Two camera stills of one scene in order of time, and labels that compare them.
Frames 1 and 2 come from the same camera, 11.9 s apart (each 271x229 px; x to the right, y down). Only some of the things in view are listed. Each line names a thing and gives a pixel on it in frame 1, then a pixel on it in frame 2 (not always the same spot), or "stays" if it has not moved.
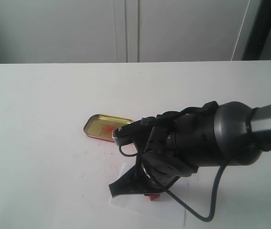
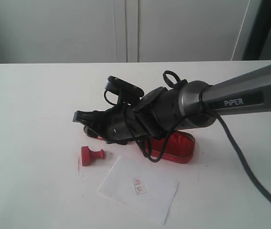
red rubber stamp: x=153 y=196 to x=88 y=155
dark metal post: x=261 y=29 stays
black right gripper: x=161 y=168 to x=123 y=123
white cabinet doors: x=26 y=31 stays
